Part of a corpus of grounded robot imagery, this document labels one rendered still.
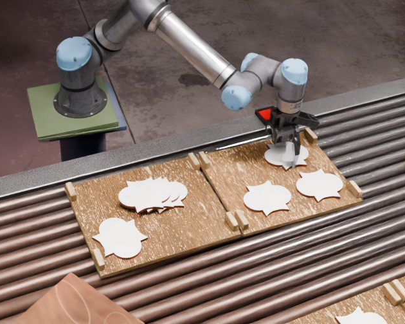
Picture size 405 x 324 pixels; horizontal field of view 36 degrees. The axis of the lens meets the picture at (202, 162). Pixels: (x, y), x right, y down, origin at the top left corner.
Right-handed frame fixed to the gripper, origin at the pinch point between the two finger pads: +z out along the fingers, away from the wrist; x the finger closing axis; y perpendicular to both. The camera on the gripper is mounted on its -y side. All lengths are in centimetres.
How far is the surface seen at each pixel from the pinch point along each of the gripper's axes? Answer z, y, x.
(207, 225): -0.9, 36.4, 19.3
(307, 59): 100, -125, -172
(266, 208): -1.0, 17.6, 19.6
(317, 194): -0.1, -0.2, 19.4
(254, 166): 0.2, 12.1, 0.9
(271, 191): -0.8, 12.7, 13.6
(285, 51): 99, -115, -185
